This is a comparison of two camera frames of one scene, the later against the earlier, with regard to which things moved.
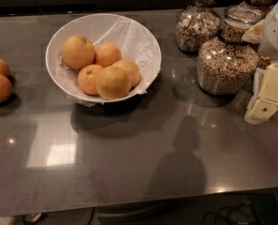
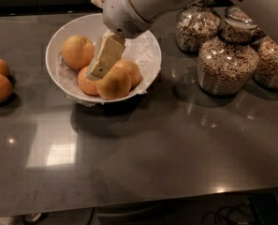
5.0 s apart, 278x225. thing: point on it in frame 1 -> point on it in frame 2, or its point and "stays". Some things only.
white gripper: (275, 32) -> (119, 12)
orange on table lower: (0, 88) stays
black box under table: (269, 210) stays
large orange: (77, 52) stays
